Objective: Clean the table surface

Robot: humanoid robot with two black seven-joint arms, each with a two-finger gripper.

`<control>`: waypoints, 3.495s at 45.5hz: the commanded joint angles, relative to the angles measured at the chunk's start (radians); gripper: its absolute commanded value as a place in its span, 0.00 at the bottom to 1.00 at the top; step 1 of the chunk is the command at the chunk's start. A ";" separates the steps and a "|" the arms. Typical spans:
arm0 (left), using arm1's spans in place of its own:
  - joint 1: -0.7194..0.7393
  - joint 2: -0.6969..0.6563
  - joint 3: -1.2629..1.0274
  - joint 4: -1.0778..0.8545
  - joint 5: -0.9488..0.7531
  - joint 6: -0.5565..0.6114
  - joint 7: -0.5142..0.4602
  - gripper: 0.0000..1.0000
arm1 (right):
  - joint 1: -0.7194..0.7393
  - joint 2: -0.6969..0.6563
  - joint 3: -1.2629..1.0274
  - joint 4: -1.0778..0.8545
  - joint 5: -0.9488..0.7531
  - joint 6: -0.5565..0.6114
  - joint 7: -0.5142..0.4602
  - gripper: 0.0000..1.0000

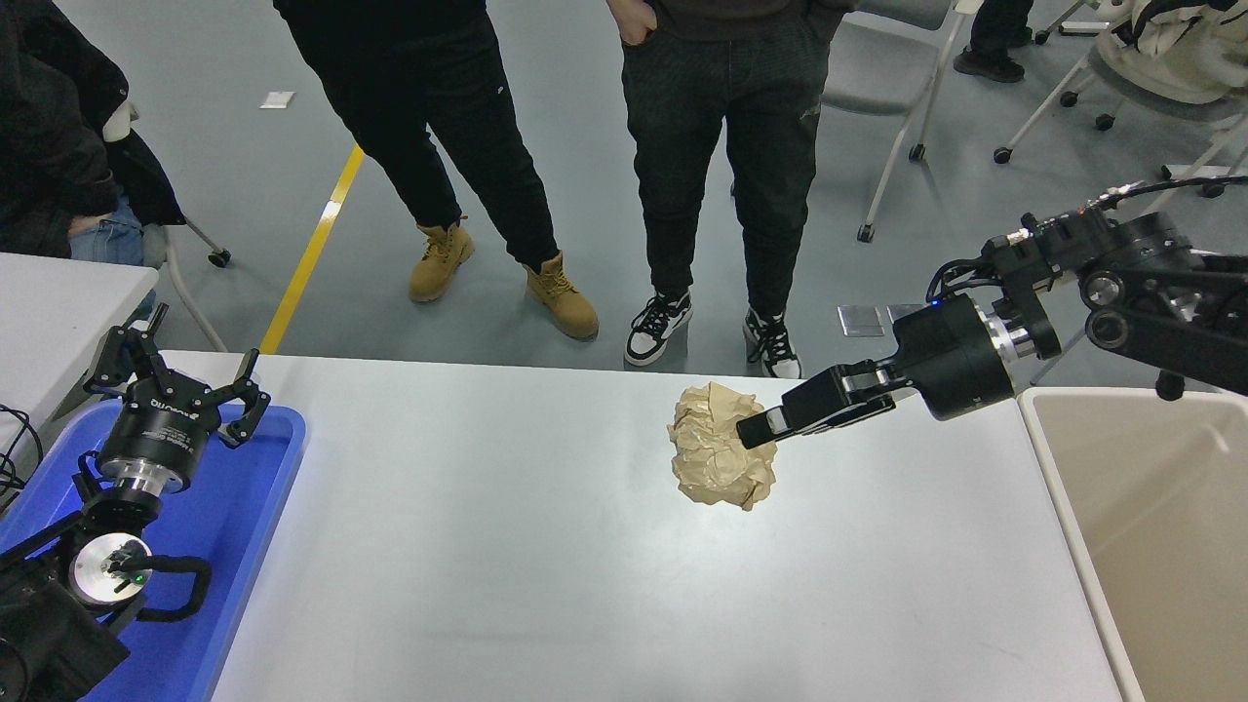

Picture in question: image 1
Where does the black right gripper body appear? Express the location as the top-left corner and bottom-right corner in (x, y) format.
(891, 292), (1021, 423)

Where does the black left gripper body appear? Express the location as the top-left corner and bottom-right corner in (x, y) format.
(97, 370), (219, 481)

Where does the tan paper ball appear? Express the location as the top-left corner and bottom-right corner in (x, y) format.
(667, 381), (780, 513)

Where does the person's right hand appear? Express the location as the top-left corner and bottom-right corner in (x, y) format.
(620, 0), (661, 48)

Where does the white rounded side table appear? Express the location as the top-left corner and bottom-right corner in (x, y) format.
(1030, 327), (1088, 388)

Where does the blue plastic tray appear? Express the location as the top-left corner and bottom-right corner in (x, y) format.
(0, 400), (308, 702)

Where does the grey wheeled chair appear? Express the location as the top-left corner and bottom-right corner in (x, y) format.
(146, 219), (235, 352)

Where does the white wheeled chair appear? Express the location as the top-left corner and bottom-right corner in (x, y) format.
(993, 44), (1122, 165)
(1033, 0), (1112, 108)

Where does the person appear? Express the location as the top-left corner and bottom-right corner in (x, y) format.
(273, 0), (602, 342)
(0, 0), (188, 266)
(606, 0), (861, 381)
(953, 0), (1036, 84)

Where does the large pale bin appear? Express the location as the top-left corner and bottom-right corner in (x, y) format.
(1016, 387), (1248, 702)

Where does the cream jacket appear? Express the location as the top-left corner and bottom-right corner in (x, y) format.
(1097, 0), (1248, 105)

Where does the black cable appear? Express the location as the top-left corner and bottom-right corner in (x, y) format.
(0, 405), (45, 513)

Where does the white wheeled table frame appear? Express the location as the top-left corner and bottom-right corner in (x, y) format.
(1107, 117), (1248, 250)

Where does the white wheeled chair frame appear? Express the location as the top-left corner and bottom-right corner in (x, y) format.
(819, 0), (981, 245)

